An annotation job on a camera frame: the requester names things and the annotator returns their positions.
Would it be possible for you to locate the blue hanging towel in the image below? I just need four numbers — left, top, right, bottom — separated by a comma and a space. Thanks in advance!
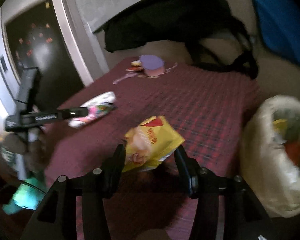
252, 0, 300, 67

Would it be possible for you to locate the red plaid tablecloth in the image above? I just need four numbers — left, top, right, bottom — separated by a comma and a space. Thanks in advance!
45, 58, 259, 239

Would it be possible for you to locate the black hanging bag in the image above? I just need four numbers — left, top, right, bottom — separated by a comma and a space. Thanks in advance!
103, 0, 259, 80

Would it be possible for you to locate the pink sponge with purple pad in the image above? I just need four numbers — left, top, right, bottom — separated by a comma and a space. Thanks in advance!
139, 55, 166, 77

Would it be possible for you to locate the trash bin with yellow bag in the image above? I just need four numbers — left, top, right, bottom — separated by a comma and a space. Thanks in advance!
240, 95, 300, 218

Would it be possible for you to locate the yellow snack bag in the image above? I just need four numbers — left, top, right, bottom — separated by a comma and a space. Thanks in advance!
123, 115, 185, 172

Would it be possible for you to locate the colourful white wrapper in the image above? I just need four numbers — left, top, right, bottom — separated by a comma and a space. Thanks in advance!
68, 91, 116, 128

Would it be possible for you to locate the black door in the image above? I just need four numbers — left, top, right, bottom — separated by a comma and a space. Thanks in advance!
6, 0, 84, 111

